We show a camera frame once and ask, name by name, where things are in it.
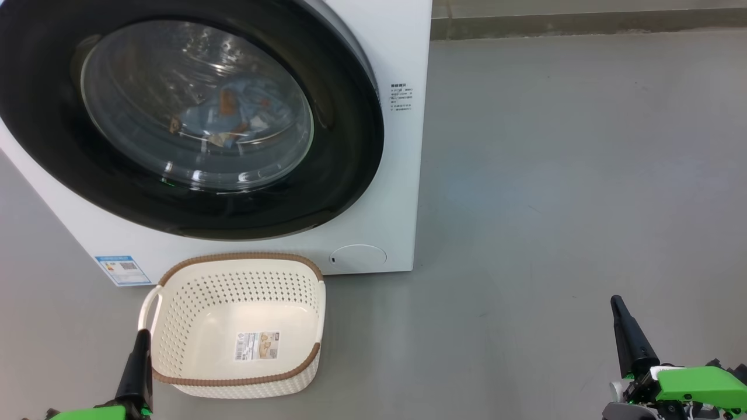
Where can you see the cream perforated basket brown rim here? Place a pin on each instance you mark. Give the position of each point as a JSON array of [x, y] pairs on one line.
[[204, 321]]

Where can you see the dark round glass washer door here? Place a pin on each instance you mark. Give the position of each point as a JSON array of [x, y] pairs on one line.
[[338, 146]]

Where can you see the blue energy label sticker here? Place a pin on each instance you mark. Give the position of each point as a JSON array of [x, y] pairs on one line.
[[124, 270]]

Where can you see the paper basket label sticker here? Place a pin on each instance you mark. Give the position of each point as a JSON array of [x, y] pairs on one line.
[[257, 346]]

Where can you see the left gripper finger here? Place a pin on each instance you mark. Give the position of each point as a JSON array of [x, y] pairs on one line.
[[139, 373]]

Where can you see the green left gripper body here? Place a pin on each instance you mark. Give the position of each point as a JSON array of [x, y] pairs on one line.
[[93, 414]]

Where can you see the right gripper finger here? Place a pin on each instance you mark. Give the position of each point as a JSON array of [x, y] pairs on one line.
[[633, 344]]

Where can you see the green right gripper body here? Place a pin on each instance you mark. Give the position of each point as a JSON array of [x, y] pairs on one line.
[[694, 385]]

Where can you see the white front-load washing machine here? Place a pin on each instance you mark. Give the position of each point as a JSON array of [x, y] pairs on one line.
[[402, 175]]

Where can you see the blue cream cartoon print garment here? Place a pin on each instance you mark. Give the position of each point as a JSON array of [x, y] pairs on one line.
[[198, 119]]

